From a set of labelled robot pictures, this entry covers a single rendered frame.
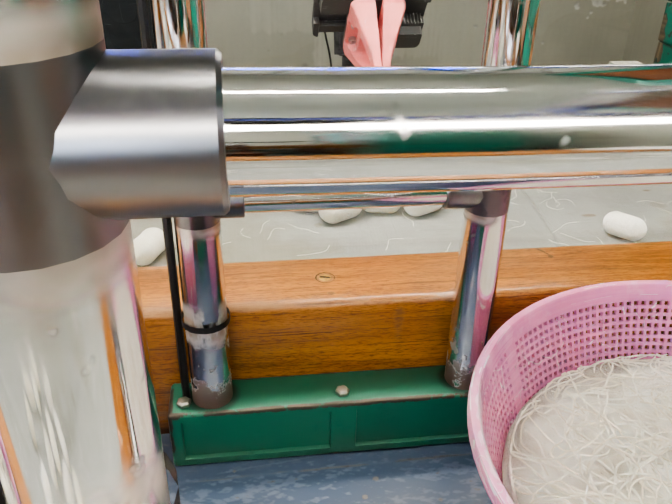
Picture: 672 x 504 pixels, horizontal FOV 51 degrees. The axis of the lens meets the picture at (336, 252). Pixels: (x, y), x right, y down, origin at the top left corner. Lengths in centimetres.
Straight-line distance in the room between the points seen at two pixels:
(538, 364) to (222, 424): 18
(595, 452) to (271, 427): 18
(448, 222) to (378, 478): 22
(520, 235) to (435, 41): 219
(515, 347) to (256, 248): 21
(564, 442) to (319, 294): 15
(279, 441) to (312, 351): 6
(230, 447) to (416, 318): 13
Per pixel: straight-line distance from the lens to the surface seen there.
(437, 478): 43
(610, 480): 38
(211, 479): 43
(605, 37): 293
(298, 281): 42
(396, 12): 62
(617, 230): 57
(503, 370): 39
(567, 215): 60
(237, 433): 43
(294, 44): 265
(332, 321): 41
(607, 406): 41
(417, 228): 54
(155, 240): 50
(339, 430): 43
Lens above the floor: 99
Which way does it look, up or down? 29 degrees down
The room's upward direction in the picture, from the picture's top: 1 degrees clockwise
